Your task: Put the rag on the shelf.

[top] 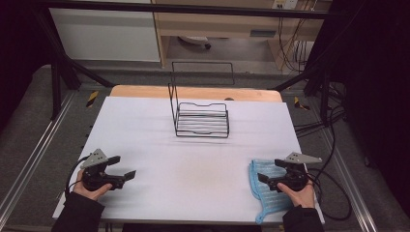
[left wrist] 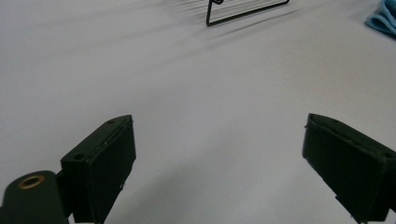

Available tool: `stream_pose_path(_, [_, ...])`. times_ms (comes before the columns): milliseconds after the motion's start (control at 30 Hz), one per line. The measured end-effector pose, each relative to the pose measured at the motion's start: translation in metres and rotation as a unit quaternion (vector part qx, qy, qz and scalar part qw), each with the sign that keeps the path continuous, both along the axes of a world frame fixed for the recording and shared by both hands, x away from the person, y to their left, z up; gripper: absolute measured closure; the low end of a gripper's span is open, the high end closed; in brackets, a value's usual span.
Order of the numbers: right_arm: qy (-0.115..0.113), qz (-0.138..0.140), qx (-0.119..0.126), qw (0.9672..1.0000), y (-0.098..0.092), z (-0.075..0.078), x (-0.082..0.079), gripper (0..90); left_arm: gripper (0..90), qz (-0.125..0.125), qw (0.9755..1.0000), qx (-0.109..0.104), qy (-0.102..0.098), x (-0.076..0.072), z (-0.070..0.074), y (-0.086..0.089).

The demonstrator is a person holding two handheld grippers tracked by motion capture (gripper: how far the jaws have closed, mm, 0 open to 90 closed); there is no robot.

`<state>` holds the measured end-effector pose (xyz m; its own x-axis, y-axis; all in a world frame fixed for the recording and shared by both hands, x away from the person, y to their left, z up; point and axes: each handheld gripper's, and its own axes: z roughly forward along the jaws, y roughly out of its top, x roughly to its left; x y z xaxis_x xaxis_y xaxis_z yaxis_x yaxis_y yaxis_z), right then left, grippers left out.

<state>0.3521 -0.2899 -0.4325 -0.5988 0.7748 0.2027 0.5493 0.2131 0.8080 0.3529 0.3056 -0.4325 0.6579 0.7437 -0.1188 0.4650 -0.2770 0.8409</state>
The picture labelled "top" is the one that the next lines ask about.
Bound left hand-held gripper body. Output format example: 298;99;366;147
79;148;125;191

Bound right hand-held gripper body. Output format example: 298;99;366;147
267;152;323;192

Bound blue ribbed cloth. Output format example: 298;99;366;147
248;159;295;225

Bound black wire rack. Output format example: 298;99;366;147
167;61;236;139

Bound person's left hand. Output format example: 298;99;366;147
73;169;114;201

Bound person's right hand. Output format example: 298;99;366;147
278;180;316;209

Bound white table mat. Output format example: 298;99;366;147
52;96;326;225

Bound yellow black tape strip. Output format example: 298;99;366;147
293;96;311;111
85;90;100;108

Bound black metal stand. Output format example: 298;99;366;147
272;64;333;127
32;6;115;120

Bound white cabinet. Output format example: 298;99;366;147
48;8;161;63

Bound office chair base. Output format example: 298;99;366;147
178;36;213;50

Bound light wooden desk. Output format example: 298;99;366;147
151;0;333;71

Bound black metal crossbar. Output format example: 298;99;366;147
32;0;337;20

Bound left hand-held gripper cable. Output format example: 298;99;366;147
64;155;91;199

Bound hand-held gripper cable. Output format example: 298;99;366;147
304;167;353;221
64;155;91;199

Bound right hand-held gripper cable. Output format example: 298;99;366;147
304;167;353;221

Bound black floor cables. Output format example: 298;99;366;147
294;81;347;138

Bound aluminium rail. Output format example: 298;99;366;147
0;91;76;220
322;129;378;232

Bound hanging black cable bundle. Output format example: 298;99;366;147
278;17;310;73

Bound white wall socket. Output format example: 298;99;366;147
272;0;299;10

